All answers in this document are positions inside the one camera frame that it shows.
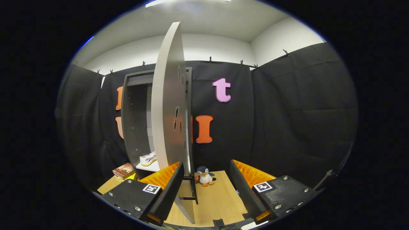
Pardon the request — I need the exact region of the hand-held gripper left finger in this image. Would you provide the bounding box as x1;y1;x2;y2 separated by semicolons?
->
101;161;186;226

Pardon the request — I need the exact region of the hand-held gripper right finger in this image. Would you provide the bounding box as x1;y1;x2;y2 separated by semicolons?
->
229;159;321;225

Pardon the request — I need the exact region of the black cabinet door handle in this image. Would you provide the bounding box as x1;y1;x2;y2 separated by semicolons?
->
183;176;199;205

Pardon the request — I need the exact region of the white striped canvas shoe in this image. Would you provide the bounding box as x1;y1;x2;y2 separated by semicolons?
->
140;151;157;167

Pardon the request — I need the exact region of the dark grey shoe cabinet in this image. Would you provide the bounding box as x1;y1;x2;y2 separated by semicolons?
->
121;67;193;179

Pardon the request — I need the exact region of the beige shoe cabinet door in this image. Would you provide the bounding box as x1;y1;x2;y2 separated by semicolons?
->
151;22;197;225

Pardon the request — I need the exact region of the white cabinet shelf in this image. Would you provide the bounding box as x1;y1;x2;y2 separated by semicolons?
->
136;161;160;172

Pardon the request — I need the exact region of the penguin plush toy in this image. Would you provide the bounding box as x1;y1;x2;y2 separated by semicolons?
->
196;165;217;187

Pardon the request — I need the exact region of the brown cover book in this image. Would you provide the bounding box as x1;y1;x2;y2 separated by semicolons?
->
112;163;135;179

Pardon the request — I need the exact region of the black backdrop cloth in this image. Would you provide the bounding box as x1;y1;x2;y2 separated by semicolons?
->
55;42;359;192

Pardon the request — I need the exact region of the row of black cloth clips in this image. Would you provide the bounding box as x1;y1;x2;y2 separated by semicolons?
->
96;48;326;75

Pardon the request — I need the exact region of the wide ceiling light panel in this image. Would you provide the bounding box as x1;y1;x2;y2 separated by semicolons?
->
145;0;230;8

